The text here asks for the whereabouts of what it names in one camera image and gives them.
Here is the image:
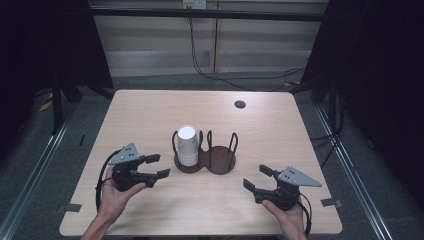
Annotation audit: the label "person's left hand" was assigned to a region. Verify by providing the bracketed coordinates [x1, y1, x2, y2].
[99, 166, 148, 221]

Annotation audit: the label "black horizontal bar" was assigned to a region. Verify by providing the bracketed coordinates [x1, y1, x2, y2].
[89, 7, 326, 23]

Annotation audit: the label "black floor cables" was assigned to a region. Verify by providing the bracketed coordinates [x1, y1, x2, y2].
[309, 89, 346, 169]

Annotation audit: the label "brown cup holder wire loops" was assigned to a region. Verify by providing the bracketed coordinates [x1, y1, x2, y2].
[171, 129, 240, 176]

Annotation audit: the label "grey tape strip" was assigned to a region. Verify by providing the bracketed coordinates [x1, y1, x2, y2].
[56, 203, 83, 214]
[320, 197, 343, 208]

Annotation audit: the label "right hand-held gripper black cable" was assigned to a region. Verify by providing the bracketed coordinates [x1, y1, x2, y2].
[297, 192, 313, 238]

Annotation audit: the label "left hand-held gripper black cable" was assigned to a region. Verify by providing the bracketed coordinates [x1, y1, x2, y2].
[95, 149, 122, 213]

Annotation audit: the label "dark curtain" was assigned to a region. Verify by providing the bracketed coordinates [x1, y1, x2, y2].
[289, 0, 424, 204]
[0, 0, 115, 161]

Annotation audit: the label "white paper cup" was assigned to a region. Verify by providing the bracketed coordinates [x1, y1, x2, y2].
[176, 125, 200, 156]

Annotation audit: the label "black metal stand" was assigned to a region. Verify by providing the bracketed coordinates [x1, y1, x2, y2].
[50, 74, 65, 136]

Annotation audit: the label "black wall cable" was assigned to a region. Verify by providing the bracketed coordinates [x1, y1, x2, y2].
[188, 16, 305, 93]

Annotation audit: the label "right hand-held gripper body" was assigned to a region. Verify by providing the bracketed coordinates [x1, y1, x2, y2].
[253, 166, 323, 212]

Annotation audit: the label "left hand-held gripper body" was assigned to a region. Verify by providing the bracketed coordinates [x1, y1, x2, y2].
[108, 142, 158, 193]

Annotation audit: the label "person's right hand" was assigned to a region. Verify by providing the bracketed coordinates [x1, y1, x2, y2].
[261, 199, 308, 240]

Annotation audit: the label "white wall outlet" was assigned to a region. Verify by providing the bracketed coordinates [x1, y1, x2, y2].
[182, 0, 208, 10]

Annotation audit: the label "metal floor rail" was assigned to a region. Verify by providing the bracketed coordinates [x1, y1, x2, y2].
[0, 101, 82, 240]
[313, 104, 395, 240]

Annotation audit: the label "hand-held gripper black cable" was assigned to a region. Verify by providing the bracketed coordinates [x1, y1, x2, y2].
[95, 149, 122, 213]
[297, 192, 313, 238]

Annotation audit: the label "yellow floor tape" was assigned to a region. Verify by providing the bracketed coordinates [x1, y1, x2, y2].
[37, 92, 54, 113]

